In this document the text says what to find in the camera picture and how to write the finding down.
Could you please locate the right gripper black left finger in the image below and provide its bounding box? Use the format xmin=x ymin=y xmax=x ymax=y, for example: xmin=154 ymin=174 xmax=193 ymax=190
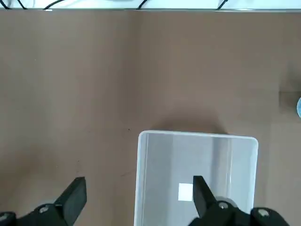
xmin=0 ymin=177 xmax=87 ymax=226

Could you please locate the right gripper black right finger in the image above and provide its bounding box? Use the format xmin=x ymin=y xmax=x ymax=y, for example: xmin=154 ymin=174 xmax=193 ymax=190
xmin=188 ymin=175 xmax=292 ymax=226

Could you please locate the white square sticker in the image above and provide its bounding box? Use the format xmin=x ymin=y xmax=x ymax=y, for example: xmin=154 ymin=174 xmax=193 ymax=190
xmin=178 ymin=183 xmax=194 ymax=202

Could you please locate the clear plastic box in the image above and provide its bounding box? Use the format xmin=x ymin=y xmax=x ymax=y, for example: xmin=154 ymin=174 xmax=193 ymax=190
xmin=134 ymin=130 xmax=259 ymax=226

